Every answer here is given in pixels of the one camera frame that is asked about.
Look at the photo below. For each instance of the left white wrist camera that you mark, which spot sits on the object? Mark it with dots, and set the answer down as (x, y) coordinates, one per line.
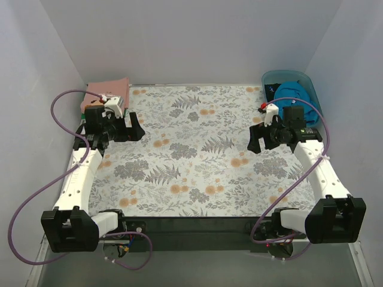
(115, 104)

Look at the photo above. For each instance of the aluminium frame rail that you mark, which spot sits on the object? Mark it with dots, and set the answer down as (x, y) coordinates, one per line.
(318, 265)

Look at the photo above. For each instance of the black t shirt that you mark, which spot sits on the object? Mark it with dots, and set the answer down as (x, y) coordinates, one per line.
(269, 90)

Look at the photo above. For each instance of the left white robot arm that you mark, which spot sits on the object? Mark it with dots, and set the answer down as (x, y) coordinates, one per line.
(68, 226)

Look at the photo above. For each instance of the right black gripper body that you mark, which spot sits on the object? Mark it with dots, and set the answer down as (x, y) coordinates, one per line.
(264, 137)

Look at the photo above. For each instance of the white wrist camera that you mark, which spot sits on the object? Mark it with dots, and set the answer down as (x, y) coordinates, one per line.
(115, 104)
(269, 109)

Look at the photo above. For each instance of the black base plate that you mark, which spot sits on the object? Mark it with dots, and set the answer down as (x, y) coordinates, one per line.
(204, 234)

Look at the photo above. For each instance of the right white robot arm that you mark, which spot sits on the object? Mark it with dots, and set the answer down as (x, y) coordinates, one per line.
(337, 216)

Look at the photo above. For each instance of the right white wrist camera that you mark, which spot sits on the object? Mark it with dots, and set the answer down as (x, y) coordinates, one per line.
(269, 109)

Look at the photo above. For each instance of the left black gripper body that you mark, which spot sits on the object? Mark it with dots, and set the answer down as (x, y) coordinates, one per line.
(127, 128)

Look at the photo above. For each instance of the teal plastic bin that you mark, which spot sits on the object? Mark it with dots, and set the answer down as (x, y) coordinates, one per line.
(281, 76)

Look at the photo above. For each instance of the floral table mat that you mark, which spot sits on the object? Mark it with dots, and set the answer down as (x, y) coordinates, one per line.
(193, 159)

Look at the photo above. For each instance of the folded pink t shirt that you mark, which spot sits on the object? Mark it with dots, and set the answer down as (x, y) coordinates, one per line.
(108, 88)

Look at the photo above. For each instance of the blue t shirt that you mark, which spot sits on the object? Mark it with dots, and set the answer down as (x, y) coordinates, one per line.
(287, 93)

